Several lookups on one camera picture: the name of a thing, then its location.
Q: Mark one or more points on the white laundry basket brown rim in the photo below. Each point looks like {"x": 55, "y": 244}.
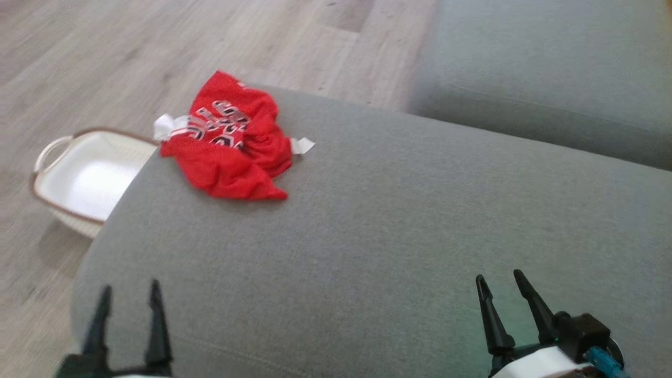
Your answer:
{"x": 89, "y": 178}

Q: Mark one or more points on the grey fabric sofa seat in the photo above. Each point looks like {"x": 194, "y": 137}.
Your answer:
{"x": 394, "y": 252}

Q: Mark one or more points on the grey sofa cushion section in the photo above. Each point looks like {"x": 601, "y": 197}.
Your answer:
{"x": 551, "y": 68}

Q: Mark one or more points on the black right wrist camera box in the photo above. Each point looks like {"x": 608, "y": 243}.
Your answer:
{"x": 583, "y": 336}

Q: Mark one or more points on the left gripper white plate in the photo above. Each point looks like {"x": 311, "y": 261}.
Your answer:
{"x": 126, "y": 373}

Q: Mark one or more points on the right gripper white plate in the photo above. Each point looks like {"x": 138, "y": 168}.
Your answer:
{"x": 541, "y": 365}

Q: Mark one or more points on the red basketball jersey white sleeves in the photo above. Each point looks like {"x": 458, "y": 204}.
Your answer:
{"x": 231, "y": 163}

